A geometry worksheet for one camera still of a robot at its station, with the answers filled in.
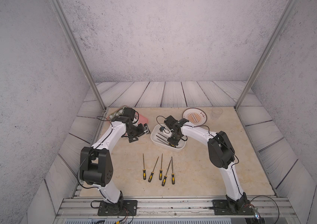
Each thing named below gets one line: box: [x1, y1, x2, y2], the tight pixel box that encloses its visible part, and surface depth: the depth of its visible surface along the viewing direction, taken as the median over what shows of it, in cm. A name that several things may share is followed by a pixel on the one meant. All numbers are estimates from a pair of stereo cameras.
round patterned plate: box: [182, 107, 208, 126], surface depth 117 cm
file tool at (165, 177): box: [161, 159, 172, 187], surface depth 84 cm
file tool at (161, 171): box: [158, 153, 163, 181], surface depth 86 cm
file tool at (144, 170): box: [142, 153, 146, 181], surface depth 86 cm
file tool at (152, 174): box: [147, 156, 159, 183], surface depth 85 cm
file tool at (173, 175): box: [171, 156, 175, 185], surface depth 84 cm
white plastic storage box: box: [150, 123, 187, 152], surface depth 96 cm
